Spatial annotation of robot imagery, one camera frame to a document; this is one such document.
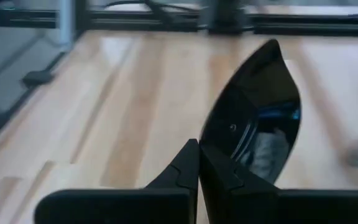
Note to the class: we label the grey aluminium post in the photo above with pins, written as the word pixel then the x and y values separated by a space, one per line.
pixel 66 21

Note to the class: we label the black leaf-shaped mini plate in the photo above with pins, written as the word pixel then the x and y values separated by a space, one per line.
pixel 259 93

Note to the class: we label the black aluminium frame rail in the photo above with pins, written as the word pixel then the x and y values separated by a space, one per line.
pixel 135 21

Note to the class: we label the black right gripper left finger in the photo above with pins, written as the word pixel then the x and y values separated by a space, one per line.
pixel 120 207

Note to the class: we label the black frame foot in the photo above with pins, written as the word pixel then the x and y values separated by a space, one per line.
pixel 37 77

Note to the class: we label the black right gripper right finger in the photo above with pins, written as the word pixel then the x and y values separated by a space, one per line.
pixel 259 207

